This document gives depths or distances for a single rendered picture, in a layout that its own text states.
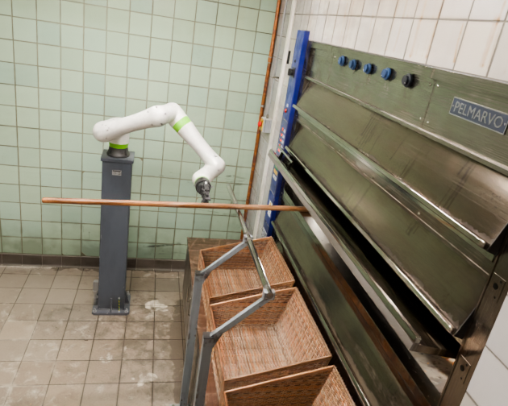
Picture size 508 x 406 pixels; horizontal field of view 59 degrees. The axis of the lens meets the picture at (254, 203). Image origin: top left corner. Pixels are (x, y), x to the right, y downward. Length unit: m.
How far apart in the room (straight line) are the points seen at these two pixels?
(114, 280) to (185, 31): 1.89
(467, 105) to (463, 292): 0.53
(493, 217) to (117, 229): 2.52
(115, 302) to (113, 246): 0.47
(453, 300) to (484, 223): 0.24
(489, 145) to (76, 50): 2.92
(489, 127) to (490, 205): 0.21
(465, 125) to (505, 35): 0.25
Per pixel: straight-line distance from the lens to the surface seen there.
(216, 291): 2.84
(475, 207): 1.34
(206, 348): 1.93
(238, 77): 3.63
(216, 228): 3.99
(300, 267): 2.50
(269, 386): 2.03
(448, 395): 1.48
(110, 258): 3.38
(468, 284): 1.39
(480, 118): 1.40
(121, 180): 3.12
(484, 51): 1.43
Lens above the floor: 2.14
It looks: 21 degrees down
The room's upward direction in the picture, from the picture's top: 9 degrees clockwise
